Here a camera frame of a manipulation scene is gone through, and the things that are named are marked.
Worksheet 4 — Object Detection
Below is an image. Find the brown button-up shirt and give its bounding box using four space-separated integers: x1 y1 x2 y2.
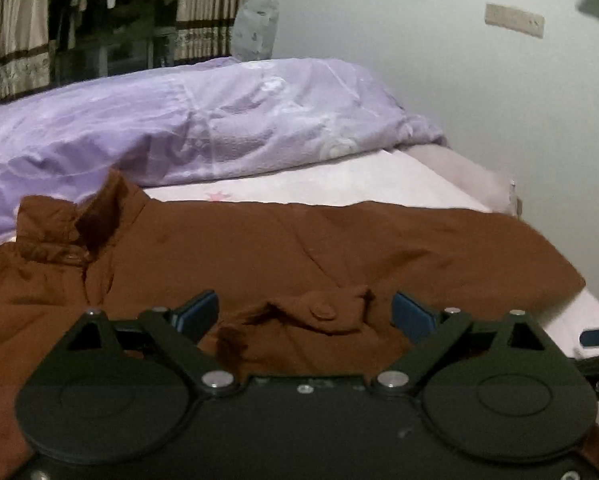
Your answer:
0 169 599 480

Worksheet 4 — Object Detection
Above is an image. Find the beige right curtain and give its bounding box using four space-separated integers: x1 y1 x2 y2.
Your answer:
173 0 240 65

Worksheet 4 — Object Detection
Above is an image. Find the beige wall socket plate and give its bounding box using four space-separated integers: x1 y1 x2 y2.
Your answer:
484 3 545 39

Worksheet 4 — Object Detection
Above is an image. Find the purple duvet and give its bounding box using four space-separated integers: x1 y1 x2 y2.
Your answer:
0 58 447 240

